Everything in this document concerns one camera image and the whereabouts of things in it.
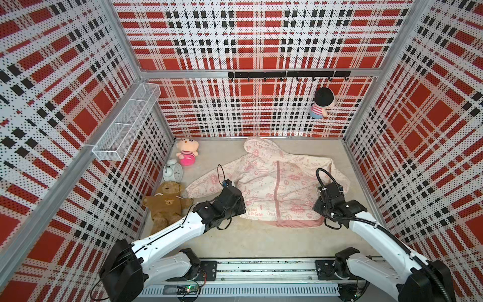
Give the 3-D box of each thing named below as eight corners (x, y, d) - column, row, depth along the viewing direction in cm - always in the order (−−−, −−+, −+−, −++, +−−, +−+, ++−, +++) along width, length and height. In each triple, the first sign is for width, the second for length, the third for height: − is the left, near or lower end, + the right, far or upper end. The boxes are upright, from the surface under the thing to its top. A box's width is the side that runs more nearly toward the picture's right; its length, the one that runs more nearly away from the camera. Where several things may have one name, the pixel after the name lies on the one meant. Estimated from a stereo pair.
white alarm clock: (169, 187, 100) (160, 174, 91) (174, 171, 107) (166, 158, 98) (179, 186, 100) (172, 174, 91) (184, 170, 107) (177, 158, 98)
